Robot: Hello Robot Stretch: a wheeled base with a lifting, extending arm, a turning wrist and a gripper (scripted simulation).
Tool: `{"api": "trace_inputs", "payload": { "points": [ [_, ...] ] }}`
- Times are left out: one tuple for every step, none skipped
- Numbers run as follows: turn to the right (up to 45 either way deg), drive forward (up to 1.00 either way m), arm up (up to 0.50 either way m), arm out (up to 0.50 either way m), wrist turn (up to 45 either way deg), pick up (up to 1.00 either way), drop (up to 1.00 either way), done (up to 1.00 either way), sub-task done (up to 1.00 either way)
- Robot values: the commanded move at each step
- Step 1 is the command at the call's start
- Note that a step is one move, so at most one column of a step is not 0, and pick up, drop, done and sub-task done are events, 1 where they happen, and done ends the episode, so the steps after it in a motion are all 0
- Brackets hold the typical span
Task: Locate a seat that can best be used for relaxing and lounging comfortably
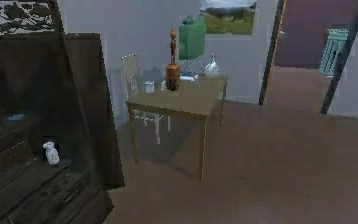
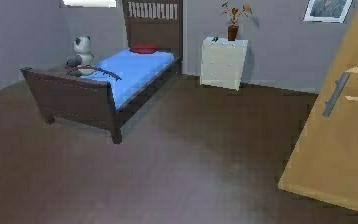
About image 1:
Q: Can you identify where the brown wooden statuette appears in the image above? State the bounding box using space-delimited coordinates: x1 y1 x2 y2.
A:
165 28 182 92

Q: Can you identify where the clear glass flask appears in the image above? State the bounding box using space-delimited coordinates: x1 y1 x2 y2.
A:
204 52 221 75

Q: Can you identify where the framed landscape picture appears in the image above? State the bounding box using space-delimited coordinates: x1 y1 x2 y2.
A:
199 0 258 36

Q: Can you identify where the olive wooden table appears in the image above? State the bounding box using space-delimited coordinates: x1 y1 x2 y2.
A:
125 75 229 184

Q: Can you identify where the black and white wall picture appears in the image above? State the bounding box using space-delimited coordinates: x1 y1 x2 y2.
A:
0 0 65 36

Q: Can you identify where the teal slatted chair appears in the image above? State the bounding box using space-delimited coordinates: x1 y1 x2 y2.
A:
318 28 350 79

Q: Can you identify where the green folding chair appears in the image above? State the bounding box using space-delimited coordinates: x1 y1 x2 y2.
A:
178 15 207 89

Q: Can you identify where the white ceramic vase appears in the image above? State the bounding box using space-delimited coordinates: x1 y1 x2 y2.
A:
42 141 61 166

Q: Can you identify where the dark brown wooden cabinet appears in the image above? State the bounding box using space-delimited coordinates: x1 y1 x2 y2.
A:
0 31 126 224

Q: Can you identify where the pale wooden chair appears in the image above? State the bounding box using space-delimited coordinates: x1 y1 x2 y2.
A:
120 53 172 146

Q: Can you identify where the black door frame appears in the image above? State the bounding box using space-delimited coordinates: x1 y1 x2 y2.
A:
257 0 358 115

